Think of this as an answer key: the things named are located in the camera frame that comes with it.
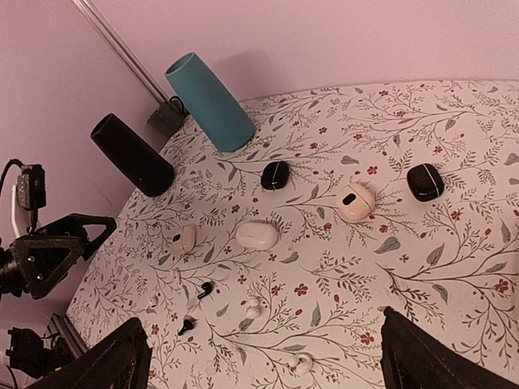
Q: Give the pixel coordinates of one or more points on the left aluminium frame post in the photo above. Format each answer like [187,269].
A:
[105,30]

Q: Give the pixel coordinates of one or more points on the white clip earbud pair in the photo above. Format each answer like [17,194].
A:
[253,308]

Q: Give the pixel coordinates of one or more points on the beige earbud charging case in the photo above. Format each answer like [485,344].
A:
[354,202]

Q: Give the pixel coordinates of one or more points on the floral patterned table mat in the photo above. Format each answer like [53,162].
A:
[449,265]

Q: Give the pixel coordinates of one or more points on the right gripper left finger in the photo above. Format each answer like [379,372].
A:
[121,360]

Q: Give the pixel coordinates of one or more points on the black earbud lower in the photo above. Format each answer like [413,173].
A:
[188,324]

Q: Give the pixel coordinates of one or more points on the grey post foot bracket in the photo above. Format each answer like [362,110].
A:
[169,116]

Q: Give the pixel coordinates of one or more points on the black earbud upper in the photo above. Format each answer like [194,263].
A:
[207,289]

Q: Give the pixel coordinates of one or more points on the black round earbud case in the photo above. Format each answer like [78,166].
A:
[275,175]

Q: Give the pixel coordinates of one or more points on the black earbud case right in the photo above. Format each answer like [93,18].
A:
[425,182]

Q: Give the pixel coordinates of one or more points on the black cylindrical cup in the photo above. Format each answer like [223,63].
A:
[132,156]

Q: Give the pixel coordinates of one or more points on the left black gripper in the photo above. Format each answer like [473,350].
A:
[36,264]

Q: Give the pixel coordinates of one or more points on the teal cylindrical cup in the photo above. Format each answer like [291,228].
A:
[210,103]

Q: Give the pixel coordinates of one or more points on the white ear hook earbud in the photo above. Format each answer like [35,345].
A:
[301,363]

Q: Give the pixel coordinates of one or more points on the white oval earbud case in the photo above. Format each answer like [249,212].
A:
[256,235]

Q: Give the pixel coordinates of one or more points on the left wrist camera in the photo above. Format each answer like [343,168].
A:
[28,197]

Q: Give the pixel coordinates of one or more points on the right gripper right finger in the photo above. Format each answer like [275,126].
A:
[411,358]

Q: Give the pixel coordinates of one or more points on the small white earbud case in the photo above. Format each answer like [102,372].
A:
[184,240]

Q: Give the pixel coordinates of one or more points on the black earbud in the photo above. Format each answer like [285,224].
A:
[188,324]
[207,289]

